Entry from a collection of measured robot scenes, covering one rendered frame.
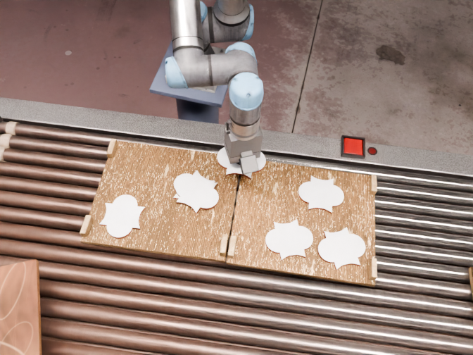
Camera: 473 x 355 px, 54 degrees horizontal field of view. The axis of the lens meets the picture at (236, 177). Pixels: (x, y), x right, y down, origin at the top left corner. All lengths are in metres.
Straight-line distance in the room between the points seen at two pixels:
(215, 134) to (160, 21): 1.88
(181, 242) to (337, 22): 2.38
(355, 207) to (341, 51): 1.91
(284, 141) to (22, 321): 0.91
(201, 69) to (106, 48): 2.10
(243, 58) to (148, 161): 0.51
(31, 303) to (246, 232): 0.58
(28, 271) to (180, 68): 0.62
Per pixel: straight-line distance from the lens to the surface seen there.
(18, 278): 1.28
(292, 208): 1.39
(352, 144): 1.56
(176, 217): 1.37
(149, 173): 1.45
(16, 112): 1.73
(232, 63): 1.13
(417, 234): 1.47
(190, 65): 1.13
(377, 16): 3.54
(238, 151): 1.21
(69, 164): 1.55
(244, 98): 1.04
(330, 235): 1.36
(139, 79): 2.97
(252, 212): 1.37
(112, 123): 1.60
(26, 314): 1.24
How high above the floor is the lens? 2.16
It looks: 59 degrees down
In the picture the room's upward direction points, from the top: 4 degrees clockwise
